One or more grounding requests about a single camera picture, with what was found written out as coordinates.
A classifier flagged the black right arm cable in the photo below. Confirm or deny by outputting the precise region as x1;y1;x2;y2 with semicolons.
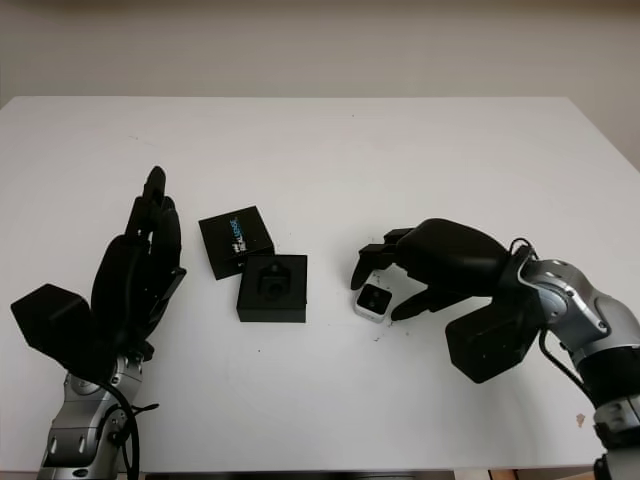
508;237;604;404

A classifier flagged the small white depth camera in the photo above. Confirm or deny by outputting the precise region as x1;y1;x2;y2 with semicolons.
354;283;395;326

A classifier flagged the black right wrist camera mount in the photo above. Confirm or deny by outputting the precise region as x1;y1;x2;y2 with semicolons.
444;296;545;385

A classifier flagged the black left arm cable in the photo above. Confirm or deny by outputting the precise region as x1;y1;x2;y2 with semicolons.
97;378;162;480

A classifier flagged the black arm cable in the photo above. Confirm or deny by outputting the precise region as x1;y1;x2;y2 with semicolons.
97;378;162;480
508;237;604;404

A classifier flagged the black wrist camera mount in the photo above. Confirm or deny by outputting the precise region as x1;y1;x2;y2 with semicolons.
9;282;95;377
444;296;545;385

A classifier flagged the black printed box lid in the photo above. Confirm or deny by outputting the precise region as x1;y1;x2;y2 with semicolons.
197;204;277;282

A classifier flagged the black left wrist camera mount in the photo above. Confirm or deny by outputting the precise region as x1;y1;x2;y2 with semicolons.
9;282;95;377

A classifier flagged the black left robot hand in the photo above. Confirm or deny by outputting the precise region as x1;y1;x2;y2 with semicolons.
92;166;189;361

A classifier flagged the black camera box base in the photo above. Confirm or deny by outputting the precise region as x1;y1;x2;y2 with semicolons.
234;253;309;324

